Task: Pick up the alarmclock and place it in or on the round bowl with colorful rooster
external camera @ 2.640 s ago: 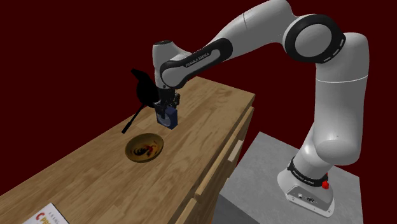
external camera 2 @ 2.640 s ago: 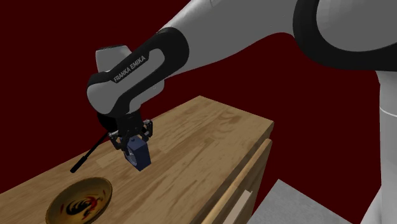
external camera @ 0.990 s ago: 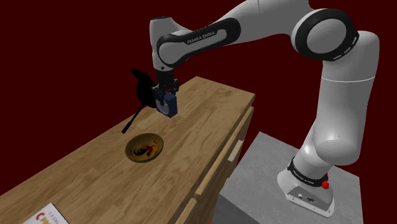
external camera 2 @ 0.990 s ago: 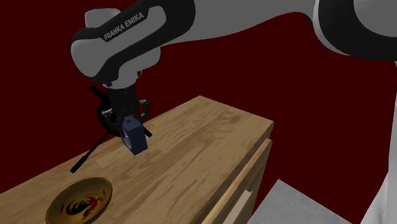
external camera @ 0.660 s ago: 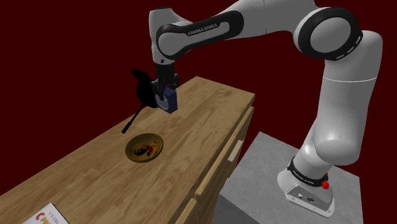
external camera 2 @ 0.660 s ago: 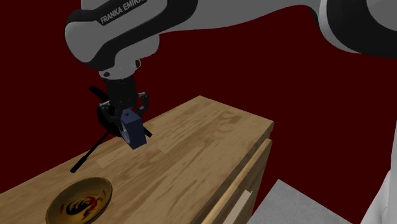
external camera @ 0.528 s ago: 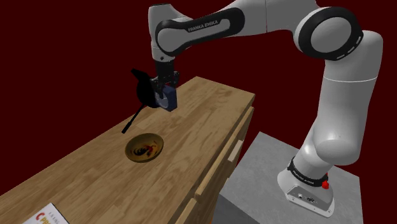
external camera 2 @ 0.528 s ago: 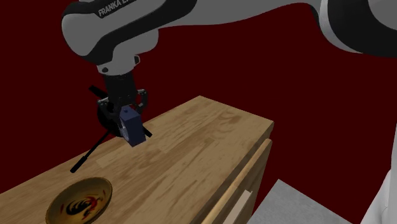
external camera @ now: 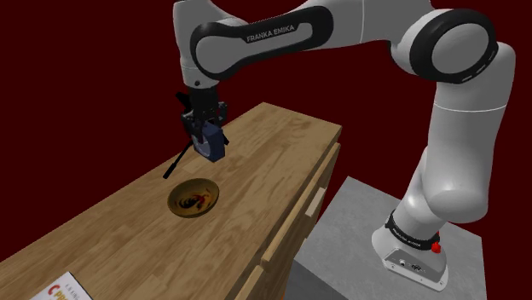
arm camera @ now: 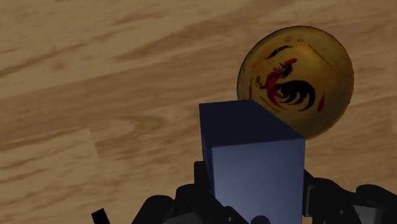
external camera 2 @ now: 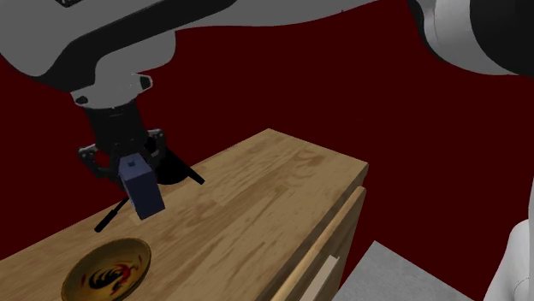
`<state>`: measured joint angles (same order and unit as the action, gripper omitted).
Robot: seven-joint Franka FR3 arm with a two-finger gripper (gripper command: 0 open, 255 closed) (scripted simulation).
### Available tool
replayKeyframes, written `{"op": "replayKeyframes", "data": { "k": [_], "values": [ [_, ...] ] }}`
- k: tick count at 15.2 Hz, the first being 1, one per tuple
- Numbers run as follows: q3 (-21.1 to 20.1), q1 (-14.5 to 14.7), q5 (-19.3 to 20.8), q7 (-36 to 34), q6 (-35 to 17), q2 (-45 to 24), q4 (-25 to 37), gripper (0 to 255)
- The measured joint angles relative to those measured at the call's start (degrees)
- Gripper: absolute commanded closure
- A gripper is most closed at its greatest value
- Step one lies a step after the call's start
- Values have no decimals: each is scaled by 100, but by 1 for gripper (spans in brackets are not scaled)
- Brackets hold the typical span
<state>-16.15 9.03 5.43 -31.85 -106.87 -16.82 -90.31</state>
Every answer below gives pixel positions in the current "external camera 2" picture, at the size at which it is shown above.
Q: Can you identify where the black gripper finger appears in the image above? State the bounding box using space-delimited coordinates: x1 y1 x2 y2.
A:
77 143 123 181
143 127 168 171

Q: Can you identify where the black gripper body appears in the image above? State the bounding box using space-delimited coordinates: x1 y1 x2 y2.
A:
81 101 151 158

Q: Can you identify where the black round kitchen tool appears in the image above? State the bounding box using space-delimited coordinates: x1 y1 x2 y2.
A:
155 145 206 187

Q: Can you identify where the dark blue box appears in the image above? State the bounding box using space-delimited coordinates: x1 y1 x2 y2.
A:
117 152 167 221

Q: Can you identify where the black stick-shaped tool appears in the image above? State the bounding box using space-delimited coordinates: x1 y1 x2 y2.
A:
93 197 131 233

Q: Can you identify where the wooden chest of drawers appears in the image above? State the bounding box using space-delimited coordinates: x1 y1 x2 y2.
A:
0 127 371 301

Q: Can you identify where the golden bowl with black pattern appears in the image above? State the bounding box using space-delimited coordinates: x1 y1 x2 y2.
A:
60 237 152 301

